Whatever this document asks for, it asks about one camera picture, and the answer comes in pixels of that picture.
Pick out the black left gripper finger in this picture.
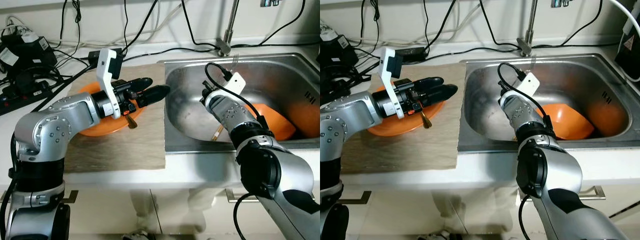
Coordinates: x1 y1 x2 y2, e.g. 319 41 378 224
136 84 172 108
414 76 445 94
422 84 459 108
129 77 155 94

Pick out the orange plastic plate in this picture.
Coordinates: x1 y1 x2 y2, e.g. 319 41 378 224
367 82 446 137
77 81 146 137

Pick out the stainless steel sink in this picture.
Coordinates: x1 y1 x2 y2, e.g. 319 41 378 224
457 52 638 152
159 52 321 153

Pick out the black power adapter brick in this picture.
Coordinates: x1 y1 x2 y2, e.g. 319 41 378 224
402 46 426 63
88 49 123 63

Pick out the beige woven table mat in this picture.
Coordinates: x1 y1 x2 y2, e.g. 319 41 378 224
62 62 167 173
345 62 466 173

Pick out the slim steel faucet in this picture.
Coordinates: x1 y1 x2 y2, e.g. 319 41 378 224
216 0 240 56
516 0 538 57

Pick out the black charger box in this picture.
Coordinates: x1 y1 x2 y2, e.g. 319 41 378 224
320 20 358 71
0 30 58 76

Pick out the cream cabinet door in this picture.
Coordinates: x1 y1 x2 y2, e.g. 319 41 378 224
445 175 640 240
150 175 321 240

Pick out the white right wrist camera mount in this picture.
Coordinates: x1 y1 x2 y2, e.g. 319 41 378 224
515 72 542 101
220 72 247 103

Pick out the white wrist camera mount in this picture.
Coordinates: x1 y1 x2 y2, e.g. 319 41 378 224
96 47 125 120
220 72 247 103
515 72 542 101
378 46 407 121

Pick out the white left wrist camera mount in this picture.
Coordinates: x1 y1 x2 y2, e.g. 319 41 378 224
96 47 125 120
378 46 407 121

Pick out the black power cable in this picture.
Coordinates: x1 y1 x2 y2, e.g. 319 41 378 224
231 0 307 48
531 0 604 49
180 0 219 51
424 44 519 56
122 44 219 56
478 0 519 51

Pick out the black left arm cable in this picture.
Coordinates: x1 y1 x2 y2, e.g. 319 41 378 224
30 62 98 115

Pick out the black wall appliance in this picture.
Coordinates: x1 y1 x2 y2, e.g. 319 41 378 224
614 5 640 83

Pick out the white water hose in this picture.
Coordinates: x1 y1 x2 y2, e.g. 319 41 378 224
607 0 640 83

